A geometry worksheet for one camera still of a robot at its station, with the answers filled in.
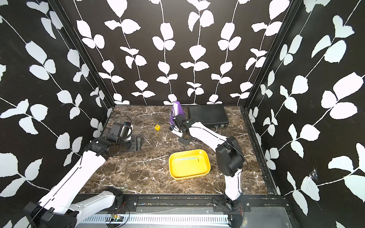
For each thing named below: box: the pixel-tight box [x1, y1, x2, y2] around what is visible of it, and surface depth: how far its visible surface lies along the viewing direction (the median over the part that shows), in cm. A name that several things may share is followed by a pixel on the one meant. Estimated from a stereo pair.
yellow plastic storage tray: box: [168, 149, 212, 181], surface depth 88 cm
